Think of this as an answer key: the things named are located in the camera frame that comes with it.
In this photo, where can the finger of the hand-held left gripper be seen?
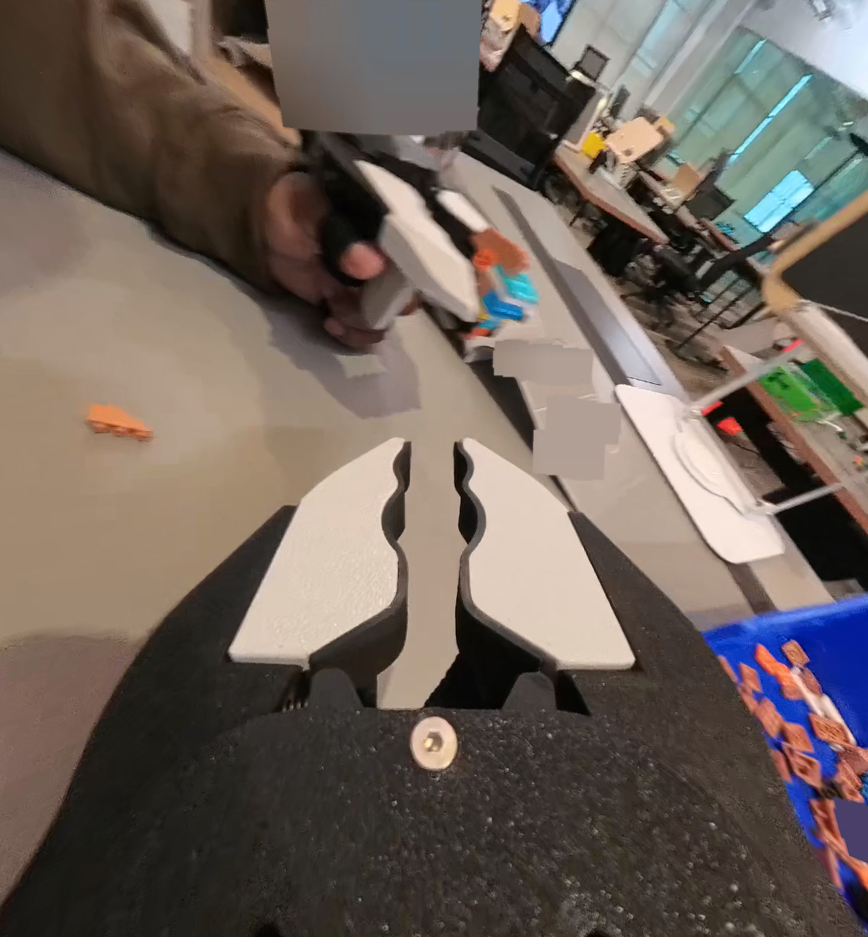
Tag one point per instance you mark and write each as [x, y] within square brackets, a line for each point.
[463, 209]
[423, 249]

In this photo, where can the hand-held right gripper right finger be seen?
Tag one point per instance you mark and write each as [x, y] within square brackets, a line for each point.
[536, 578]

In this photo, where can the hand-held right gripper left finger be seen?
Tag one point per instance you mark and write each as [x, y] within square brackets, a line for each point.
[331, 571]

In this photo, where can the multicoloured brick model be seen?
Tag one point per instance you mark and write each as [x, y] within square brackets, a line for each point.
[507, 293]

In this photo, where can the small tan brick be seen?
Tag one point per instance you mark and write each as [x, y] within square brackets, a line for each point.
[119, 423]

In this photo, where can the person's left forearm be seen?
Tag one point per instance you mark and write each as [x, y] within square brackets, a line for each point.
[112, 124]

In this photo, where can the wood-edged desk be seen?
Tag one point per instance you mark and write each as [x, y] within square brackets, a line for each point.
[609, 197]
[829, 468]

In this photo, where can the grey desk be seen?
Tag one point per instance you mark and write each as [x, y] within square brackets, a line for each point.
[148, 512]

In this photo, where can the person's left hand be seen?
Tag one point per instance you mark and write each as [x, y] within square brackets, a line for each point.
[295, 241]

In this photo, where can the black mesh office chair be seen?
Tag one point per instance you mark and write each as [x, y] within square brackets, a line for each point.
[529, 102]

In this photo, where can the yellow box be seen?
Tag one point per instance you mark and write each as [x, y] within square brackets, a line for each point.
[593, 144]

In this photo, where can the wooden laptop stand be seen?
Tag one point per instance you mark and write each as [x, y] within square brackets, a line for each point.
[635, 139]

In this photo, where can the white tablet stand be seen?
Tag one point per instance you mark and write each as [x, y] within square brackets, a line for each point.
[697, 476]

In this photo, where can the pile of loose bricks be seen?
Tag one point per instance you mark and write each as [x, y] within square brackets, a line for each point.
[792, 732]

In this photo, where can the blue plastic bin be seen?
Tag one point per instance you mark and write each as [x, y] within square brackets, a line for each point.
[843, 629]

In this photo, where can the green box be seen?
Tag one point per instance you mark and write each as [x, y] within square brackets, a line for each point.
[807, 388]

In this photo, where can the black board with wooden edge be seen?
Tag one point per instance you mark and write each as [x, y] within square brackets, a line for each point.
[851, 263]

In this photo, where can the black floor lamp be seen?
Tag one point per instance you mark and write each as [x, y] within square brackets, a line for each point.
[864, 144]

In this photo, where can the large wall screen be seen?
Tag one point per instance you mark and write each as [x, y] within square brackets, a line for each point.
[557, 18]

